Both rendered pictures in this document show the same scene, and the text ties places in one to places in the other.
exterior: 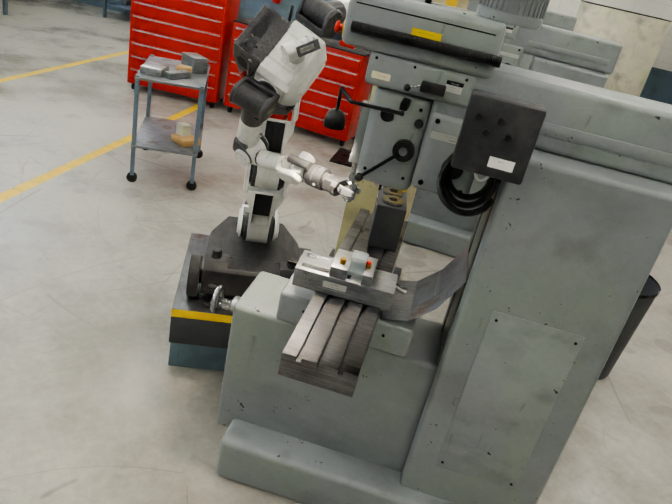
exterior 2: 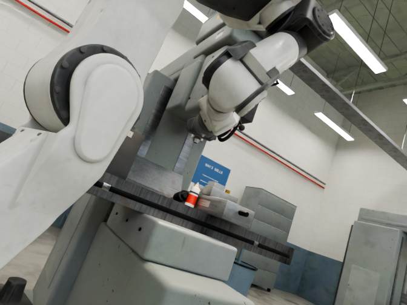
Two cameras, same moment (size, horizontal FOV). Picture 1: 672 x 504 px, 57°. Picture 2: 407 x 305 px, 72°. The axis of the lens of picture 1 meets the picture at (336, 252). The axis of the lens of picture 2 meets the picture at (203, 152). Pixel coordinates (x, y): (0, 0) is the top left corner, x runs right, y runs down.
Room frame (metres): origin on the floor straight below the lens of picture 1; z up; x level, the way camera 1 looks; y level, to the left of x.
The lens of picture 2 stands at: (2.75, 0.87, 0.89)
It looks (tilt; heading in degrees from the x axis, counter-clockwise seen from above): 13 degrees up; 234
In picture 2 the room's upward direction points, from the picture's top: 21 degrees clockwise
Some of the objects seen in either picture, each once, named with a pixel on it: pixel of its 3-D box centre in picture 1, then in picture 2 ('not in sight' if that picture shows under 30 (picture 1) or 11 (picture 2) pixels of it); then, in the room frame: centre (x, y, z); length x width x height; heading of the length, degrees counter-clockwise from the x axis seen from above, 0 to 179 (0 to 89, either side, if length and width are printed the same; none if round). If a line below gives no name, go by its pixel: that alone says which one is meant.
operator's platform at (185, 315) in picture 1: (244, 307); not in sight; (2.78, 0.41, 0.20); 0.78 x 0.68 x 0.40; 11
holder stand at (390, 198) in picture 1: (387, 216); (104, 143); (2.43, -0.18, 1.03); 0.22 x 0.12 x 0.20; 0
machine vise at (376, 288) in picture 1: (346, 274); (214, 203); (1.93, -0.06, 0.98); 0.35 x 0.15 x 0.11; 85
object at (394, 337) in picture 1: (351, 303); (165, 235); (2.08, -0.10, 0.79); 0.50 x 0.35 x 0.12; 83
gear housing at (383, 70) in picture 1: (423, 74); (231, 54); (2.07, -0.15, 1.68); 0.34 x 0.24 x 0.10; 83
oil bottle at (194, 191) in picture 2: not in sight; (193, 194); (2.03, -0.09, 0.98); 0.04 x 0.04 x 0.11
